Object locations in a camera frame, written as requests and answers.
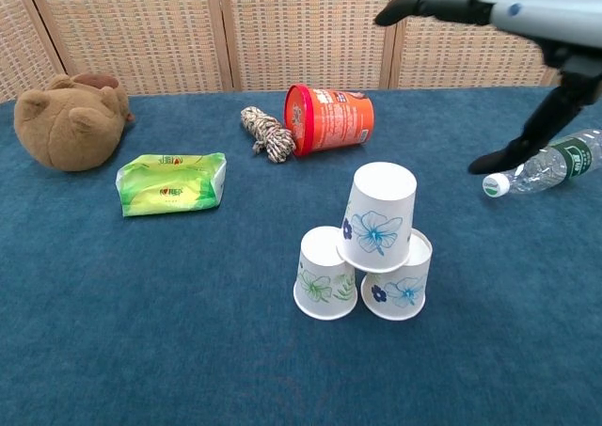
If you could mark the woven wooden folding screen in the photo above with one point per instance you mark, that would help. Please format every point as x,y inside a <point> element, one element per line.
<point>305,26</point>

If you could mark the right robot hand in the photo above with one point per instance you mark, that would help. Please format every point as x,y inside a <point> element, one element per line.
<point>555,7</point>

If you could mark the blue table carpet cover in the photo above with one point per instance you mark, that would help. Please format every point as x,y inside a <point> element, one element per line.
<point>188,304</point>

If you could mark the white blue-flower paper cup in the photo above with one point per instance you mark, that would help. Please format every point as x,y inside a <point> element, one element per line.
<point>400,294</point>
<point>381,209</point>

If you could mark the green tissue pack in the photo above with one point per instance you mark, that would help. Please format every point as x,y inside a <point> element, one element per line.
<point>169,186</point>

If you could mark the orange instant noodle tub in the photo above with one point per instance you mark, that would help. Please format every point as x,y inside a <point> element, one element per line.
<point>334,120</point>

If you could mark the white green-flower paper cup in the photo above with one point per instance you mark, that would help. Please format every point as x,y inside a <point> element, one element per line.
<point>320,275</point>

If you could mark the brown plush toy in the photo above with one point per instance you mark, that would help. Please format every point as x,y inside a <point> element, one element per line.
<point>66,130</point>

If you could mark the clear plastic water bottle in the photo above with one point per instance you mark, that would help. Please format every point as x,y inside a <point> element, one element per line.
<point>578,158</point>

